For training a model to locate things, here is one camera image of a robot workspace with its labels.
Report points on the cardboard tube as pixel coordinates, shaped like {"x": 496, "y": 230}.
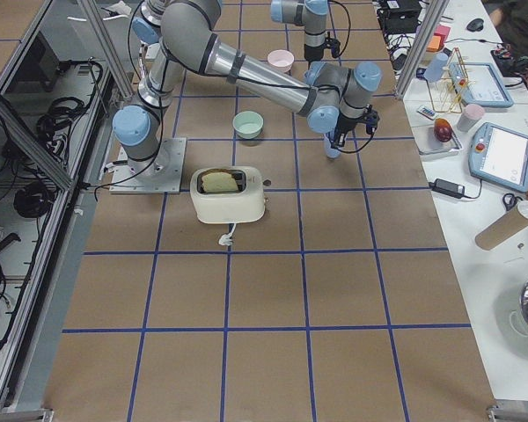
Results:
{"x": 504, "y": 228}

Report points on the black electronics box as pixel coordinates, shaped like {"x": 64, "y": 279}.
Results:
{"x": 399, "y": 21}

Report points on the light blue cup on rack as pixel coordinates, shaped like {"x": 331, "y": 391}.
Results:
{"x": 435, "y": 69}

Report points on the white toaster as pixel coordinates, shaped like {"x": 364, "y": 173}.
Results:
{"x": 245, "y": 205}

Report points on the teach pendant near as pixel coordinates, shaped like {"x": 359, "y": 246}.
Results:
{"x": 499, "y": 155}

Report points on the mint green bowl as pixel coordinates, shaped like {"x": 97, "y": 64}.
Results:
{"x": 248, "y": 124}

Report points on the aluminium frame post right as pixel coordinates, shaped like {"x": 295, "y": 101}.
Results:
{"x": 431, "y": 19}

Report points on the orange sticky notes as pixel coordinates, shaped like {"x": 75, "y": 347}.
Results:
{"x": 438, "y": 38}

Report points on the teach pendant far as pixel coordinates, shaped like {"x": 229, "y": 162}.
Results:
{"x": 479, "y": 83}

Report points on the gold wire rack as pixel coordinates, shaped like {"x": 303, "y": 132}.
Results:
{"x": 447, "y": 94}

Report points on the pink cup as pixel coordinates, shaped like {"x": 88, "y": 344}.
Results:
{"x": 470, "y": 115}

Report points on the red apple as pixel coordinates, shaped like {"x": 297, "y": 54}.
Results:
{"x": 442, "y": 130}

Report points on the black computer mouse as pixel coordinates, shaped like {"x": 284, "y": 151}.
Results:
{"x": 475, "y": 25}

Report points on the grey metal tray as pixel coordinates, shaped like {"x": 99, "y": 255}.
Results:
{"x": 430, "y": 148}

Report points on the aluminium frame post left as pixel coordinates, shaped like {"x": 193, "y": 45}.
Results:
{"x": 113, "y": 61}

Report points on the black power adapter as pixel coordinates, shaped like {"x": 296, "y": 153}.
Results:
{"x": 447, "y": 188}

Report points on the pink bowl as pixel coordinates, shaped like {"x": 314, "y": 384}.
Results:
{"x": 281, "y": 59}

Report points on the aluminium frame post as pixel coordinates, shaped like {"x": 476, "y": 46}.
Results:
{"x": 431, "y": 19}
{"x": 113, "y": 61}

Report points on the blue plastic cup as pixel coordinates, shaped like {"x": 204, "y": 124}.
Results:
{"x": 331, "y": 148}

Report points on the bread slice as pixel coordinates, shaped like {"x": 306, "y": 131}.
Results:
{"x": 219, "y": 182}

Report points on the teach pendant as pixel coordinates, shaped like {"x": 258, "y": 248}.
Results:
{"x": 499, "y": 155}
{"x": 479, "y": 83}

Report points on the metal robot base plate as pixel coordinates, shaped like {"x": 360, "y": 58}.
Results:
{"x": 164, "y": 176}

